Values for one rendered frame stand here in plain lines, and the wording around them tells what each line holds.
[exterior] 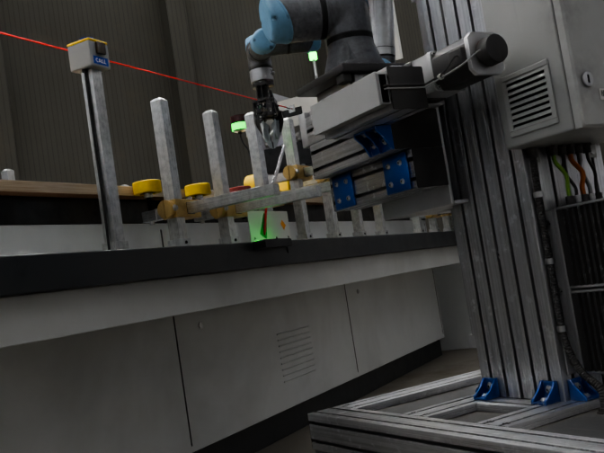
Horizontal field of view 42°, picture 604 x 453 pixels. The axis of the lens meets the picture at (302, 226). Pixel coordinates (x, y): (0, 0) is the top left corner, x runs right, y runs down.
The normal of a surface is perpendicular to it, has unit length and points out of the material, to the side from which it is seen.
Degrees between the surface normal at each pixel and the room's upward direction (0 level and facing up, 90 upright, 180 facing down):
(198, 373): 90
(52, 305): 90
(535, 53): 90
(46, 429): 90
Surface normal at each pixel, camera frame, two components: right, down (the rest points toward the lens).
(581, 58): 0.53, -0.12
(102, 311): 0.88, -0.17
